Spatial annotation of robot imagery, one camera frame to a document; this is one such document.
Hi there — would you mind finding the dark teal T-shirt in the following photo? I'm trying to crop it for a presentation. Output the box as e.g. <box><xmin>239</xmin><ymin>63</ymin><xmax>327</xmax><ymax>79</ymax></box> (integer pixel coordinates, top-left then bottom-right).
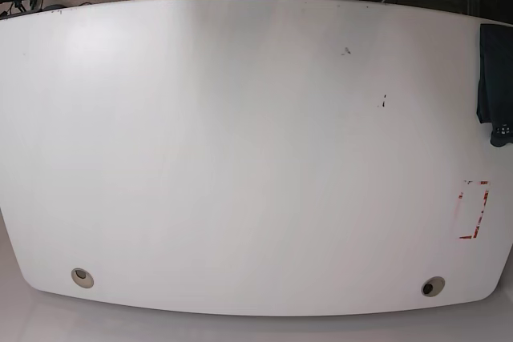
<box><xmin>476</xmin><ymin>24</ymin><xmax>513</xmax><ymax>147</ymax></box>

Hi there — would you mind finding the left table grommet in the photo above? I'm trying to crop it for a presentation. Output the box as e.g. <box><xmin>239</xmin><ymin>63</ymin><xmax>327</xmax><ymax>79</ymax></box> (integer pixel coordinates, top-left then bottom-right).
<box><xmin>71</xmin><ymin>268</ymin><xmax>94</xmax><ymax>289</ymax></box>

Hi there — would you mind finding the table grommet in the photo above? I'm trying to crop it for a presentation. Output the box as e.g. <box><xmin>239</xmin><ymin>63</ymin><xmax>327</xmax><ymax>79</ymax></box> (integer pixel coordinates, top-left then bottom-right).
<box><xmin>71</xmin><ymin>268</ymin><xmax>94</xmax><ymax>289</ymax></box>
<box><xmin>421</xmin><ymin>276</ymin><xmax>446</xmax><ymax>297</ymax></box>

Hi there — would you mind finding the right table grommet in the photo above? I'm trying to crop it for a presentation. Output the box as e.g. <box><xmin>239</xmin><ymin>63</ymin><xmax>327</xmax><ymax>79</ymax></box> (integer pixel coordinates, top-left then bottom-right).
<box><xmin>421</xmin><ymin>276</ymin><xmax>446</xmax><ymax>297</ymax></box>

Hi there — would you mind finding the red tape rectangle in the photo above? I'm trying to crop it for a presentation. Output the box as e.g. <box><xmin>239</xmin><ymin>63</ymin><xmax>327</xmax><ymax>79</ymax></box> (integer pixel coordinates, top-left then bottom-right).
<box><xmin>454</xmin><ymin>180</ymin><xmax>491</xmax><ymax>239</ymax></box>

